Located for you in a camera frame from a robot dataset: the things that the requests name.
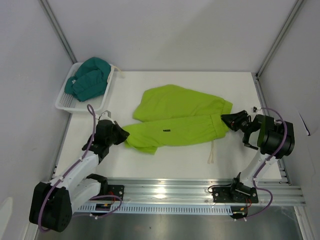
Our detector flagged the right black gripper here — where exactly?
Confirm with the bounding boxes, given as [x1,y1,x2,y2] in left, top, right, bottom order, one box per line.
[221,110,252,133]

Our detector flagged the lime green shorts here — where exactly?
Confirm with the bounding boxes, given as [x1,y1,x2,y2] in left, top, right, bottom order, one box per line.
[124,84,233,155]

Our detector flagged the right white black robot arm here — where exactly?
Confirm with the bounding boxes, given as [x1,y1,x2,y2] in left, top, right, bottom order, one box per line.
[221,110,295,202]

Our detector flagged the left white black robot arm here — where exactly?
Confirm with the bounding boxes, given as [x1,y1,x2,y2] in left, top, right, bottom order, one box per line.
[28,119,130,232]

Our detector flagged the teal green shorts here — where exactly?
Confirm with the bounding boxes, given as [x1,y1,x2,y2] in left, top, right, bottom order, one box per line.
[64,57,112,102]

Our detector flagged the white plastic basket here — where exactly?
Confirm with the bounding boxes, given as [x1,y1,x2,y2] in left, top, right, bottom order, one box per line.
[55,57,118,114]

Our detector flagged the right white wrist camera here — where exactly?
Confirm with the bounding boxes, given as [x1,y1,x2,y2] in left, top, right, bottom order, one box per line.
[251,106,262,113]

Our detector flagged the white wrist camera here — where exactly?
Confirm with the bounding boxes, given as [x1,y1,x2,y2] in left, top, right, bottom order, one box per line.
[251,106,262,113]
[97,110,113,121]

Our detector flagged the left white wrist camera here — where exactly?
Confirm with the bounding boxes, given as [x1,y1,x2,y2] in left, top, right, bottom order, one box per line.
[97,110,113,121]

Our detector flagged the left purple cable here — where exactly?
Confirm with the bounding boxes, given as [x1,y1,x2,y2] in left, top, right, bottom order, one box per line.
[38,104,123,231]

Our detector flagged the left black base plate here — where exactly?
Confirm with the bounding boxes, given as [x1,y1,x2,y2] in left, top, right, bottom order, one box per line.
[99,184,125,202]

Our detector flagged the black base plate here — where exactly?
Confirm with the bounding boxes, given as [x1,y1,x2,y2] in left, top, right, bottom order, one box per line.
[207,185,259,204]
[99,184,125,202]

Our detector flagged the aluminium mounting rail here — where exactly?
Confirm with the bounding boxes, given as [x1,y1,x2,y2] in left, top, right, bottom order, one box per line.
[108,177,306,207]

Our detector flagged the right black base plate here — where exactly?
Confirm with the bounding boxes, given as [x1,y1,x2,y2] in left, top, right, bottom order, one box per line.
[207,185,259,204]

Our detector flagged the white slotted cable duct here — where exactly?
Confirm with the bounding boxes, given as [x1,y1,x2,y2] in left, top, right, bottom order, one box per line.
[76,202,232,216]

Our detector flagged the right aluminium frame post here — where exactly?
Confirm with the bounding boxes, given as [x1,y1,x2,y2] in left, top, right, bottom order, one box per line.
[255,0,307,80]

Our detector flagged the aluminium frame post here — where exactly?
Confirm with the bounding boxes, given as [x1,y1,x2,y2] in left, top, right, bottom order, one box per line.
[38,0,78,64]
[255,0,307,80]

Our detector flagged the left aluminium frame post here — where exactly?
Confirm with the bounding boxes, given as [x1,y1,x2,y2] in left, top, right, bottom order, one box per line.
[38,0,78,64]

